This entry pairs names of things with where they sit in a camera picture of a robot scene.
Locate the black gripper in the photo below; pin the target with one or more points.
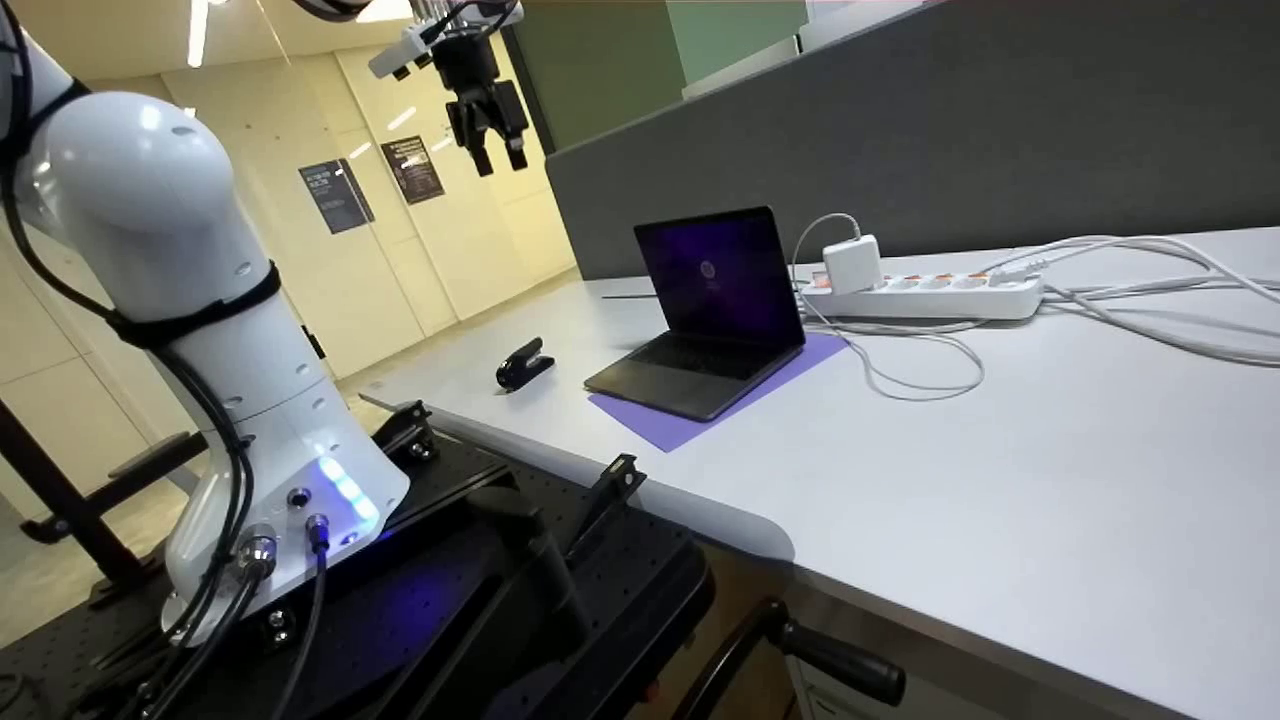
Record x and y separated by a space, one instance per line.
481 97

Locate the dark grey laptop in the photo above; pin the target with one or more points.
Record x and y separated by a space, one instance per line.
723 281

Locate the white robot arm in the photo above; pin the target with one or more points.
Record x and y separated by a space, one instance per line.
144 194

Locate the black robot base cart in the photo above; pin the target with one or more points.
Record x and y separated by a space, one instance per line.
496 592

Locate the white laptop charger brick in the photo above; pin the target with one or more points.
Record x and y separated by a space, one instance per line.
854 266

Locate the black clip on table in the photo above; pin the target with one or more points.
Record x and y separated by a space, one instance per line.
520 367

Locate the purple mat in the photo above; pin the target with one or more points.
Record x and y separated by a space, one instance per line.
675 388

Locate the grey partition panel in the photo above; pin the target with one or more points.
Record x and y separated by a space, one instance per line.
964 126

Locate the white power strip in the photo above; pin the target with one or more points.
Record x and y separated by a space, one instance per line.
926 297

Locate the dark wall poster right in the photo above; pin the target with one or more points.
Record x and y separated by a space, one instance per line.
413 169

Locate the dark wall poster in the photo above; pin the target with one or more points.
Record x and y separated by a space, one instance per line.
337 197
413 169

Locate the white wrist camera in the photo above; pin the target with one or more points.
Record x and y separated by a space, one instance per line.
409 48

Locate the dark wall poster left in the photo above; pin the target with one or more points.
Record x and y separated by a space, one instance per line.
337 197

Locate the black stand frame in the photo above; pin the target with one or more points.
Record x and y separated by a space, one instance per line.
82 513

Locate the black clamp handle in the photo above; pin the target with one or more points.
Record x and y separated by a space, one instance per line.
769 623

